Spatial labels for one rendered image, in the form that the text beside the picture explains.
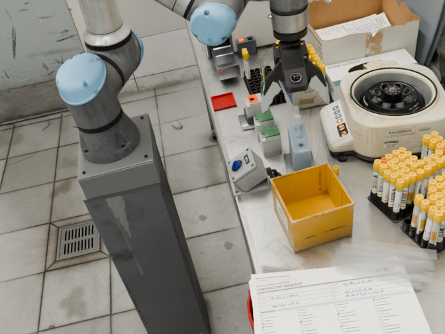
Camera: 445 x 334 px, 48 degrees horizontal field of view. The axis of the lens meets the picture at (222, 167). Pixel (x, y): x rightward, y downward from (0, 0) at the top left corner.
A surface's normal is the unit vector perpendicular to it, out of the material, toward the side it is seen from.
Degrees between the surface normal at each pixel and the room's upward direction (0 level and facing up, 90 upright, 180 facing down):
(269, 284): 0
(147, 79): 90
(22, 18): 90
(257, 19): 90
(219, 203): 0
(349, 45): 94
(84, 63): 10
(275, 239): 0
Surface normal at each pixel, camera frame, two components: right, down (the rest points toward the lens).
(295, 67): -0.15, -0.33
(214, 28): -0.30, 0.72
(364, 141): -0.53, 0.63
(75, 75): -0.22, -0.60
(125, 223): 0.18, 0.65
